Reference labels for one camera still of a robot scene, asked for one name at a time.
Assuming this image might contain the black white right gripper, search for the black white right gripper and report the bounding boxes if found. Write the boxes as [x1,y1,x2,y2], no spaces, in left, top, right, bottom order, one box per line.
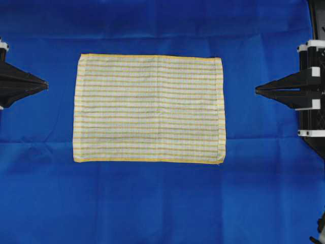
[255,40,324,137]

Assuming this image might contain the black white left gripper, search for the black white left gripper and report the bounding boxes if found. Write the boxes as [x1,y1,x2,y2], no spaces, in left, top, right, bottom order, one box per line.
[0,38,48,108]

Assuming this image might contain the yellow striped towel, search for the yellow striped towel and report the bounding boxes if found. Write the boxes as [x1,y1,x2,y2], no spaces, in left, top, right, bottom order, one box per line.
[73,53,226,164]

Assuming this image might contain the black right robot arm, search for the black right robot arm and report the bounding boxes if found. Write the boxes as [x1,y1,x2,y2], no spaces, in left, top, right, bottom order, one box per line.
[255,1,324,138]

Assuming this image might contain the blue table cloth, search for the blue table cloth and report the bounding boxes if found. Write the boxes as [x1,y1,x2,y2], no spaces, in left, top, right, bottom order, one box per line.
[1,1,324,243]

